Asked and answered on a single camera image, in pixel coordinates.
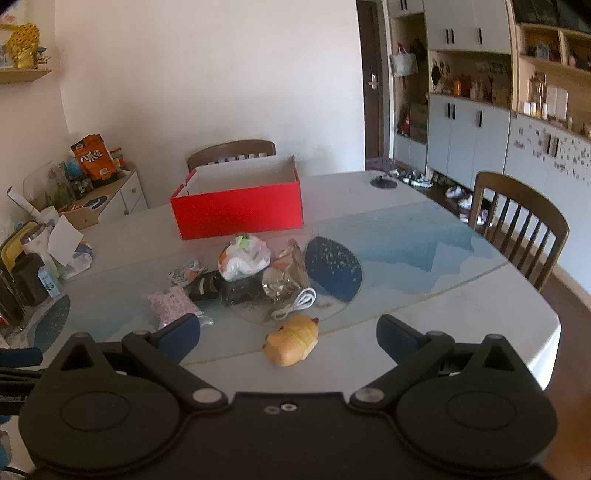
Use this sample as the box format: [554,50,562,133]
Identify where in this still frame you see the wooden chair with striped cushion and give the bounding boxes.
[187,139,277,172]

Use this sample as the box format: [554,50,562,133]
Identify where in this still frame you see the wooden slatted chair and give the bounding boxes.
[467,171,570,293]

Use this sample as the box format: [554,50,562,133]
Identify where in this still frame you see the dark wooden door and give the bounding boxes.
[356,0,394,160]

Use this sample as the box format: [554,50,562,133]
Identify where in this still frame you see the cardboard carton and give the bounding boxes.
[409,102,430,144]

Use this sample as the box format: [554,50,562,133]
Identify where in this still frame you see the white wall cabinet unit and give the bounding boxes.
[387,0,591,204]

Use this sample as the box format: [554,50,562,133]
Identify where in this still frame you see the pink patterned packet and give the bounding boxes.
[147,285,201,329]

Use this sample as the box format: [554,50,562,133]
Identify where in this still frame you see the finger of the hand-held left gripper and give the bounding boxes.
[0,368,45,394]
[0,347,44,368]

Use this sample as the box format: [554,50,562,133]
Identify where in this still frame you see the wooden wall shelf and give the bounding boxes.
[0,69,53,85]

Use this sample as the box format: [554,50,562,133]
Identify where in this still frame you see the orange snack bag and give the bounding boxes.
[70,134,119,188]

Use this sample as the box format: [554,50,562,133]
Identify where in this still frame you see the black snack packet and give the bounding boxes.
[185,271,227,304]

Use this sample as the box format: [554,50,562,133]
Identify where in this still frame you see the white sheet of paper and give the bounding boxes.
[47,215,85,267]

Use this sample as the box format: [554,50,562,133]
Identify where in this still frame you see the small light blue box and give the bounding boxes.
[37,267,64,299]

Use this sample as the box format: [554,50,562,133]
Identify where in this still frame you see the clear bag of dark seaweed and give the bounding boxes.
[222,277,265,308]

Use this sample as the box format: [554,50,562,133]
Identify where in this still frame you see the white paper roll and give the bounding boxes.
[6,186,45,216]

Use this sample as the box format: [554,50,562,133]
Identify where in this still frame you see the white orange snack packet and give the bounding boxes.
[167,259,209,288]

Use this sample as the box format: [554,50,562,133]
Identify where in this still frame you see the white shoes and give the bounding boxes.
[445,185,489,224]

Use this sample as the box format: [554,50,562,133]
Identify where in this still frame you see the white charging cable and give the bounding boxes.
[270,287,318,320]

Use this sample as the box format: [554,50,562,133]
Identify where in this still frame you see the red cardboard box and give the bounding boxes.
[170,154,305,241]

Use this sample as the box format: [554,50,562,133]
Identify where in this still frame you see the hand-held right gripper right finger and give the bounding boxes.
[349,314,525,411]

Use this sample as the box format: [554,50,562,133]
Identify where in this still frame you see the silver foil snack packet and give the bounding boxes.
[262,239,311,304]

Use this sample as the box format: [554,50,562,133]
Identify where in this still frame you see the crumpled clear plastic bag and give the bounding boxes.
[60,240,93,280]

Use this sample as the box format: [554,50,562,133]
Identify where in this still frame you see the clear plastic container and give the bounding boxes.
[23,161,78,211]

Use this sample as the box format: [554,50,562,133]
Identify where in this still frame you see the dark round placemat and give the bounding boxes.
[31,295,71,352]

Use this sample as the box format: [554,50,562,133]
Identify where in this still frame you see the white side cabinet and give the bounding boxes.
[59,168,149,230]

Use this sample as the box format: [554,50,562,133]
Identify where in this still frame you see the yellow plush toy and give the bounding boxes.
[263,314,321,368]

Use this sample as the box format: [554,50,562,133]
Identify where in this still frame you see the yellow ornament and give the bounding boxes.
[6,23,42,70]

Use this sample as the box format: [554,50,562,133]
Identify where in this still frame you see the black mug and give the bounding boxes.
[11,253,49,306]

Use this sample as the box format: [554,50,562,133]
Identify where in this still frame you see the white plastic bag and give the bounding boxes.
[218,233,271,282]

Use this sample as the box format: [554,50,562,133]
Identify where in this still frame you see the cardboard tray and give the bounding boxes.
[57,205,100,231]

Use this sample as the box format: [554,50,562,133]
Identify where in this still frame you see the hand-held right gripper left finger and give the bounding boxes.
[60,314,230,412]

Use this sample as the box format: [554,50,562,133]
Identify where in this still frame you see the yellow-rimmed tray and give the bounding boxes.
[0,220,40,278]

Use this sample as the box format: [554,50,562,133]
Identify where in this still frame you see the hanging tote bag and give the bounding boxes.
[390,43,419,77]

